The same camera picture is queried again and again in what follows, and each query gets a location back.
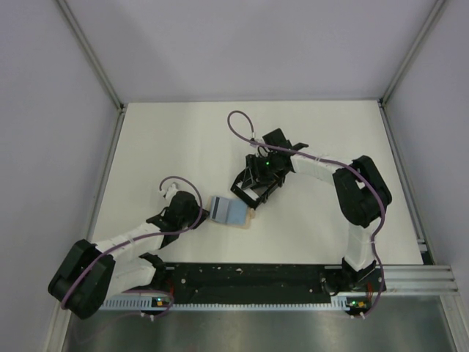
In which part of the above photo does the right aluminium corner post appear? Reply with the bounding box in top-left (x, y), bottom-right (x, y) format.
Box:
top-left (379, 0), bottom-right (455, 106)

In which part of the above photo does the grey slotted cable duct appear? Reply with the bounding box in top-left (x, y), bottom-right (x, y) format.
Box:
top-left (100, 295), bottom-right (357, 312)

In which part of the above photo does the left aluminium corner post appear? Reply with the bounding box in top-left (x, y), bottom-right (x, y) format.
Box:
top-left (53, 0), bottom-right (125, 112)

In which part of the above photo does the white magnetic stripe card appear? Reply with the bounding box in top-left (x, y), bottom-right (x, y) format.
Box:
top-left (209, 196), bottom-right (233, 224)

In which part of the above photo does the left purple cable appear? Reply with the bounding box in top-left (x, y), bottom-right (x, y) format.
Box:
top-left (59, 175), bottom-right (206, 320)

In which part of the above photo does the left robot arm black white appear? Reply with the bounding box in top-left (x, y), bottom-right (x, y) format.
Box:
top-left (48, 191), bottom-right (210, 319)

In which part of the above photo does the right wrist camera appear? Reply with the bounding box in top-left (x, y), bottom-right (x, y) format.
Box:
top-left (248, 138), bottom-right (264, 148)

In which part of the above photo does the aluminium corner post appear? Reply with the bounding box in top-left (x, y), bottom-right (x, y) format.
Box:
top-left (53, 0), bottom-right (125, 112)
top-left (379, 0), bottom-right (455, 106)

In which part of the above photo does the purple cable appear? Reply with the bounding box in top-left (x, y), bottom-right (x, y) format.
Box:
top-left (59, 175), bottom-right (206, 320)
top-left (226, 110), bottom-right (388, 318)

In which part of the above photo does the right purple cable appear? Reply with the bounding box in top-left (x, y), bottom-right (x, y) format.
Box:
top-left (226, 110), bottom-right (388, 318)

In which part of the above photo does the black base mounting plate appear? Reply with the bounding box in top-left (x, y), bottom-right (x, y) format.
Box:
top-left (124, 261), bottom-right (388, 304)

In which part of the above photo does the aluminium frame rail front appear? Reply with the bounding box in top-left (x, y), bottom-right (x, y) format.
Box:
top-left (384, 265), bottom-right (459, 296)

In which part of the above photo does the beige card stack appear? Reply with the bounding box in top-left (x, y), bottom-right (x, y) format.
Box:
top-left (208, 197), bottom-right (256, 229)

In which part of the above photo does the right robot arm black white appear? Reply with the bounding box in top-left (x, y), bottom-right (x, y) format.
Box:
top-left (239, 128), bottom-right (392, 290)

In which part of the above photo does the black card holder box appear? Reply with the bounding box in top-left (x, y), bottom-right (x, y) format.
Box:
top-left (230, 167), bottom-right (287, 210)

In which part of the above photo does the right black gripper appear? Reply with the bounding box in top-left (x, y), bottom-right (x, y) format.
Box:
top-left (241, 153), bottom-right (280, 191)

